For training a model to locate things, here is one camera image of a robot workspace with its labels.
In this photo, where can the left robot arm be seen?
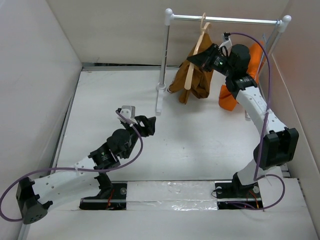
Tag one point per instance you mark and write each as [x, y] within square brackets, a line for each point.
[36, 197]

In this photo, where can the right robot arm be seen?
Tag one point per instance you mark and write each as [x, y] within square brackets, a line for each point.
[279, 142]

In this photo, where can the white clothes rack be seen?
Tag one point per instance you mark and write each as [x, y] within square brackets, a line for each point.
[279, 28]

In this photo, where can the brown trousers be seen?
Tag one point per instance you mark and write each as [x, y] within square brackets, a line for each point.
[200, 84]

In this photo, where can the orange garment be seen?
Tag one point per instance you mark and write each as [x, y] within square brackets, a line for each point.
[229, 91]

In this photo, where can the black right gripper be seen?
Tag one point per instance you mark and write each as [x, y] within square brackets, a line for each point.
[207, 55]

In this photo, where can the white foil tape strip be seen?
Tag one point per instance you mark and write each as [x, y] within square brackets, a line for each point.
[170, 196]

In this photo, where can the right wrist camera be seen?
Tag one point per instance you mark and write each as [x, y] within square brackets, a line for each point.
[226, 41]

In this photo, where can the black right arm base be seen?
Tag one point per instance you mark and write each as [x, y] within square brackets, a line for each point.
[229, 198]

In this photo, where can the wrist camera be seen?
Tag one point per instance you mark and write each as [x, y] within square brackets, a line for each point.
[226, 41]
[126, 114]

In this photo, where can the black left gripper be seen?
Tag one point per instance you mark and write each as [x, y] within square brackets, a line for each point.
[147, 129]

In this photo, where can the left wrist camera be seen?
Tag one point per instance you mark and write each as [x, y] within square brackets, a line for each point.
[126, 114]

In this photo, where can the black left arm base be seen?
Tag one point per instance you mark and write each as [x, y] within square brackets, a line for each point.
[112, 196]

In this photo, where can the beige plastic hanger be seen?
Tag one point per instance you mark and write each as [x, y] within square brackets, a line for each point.
[203, 30]

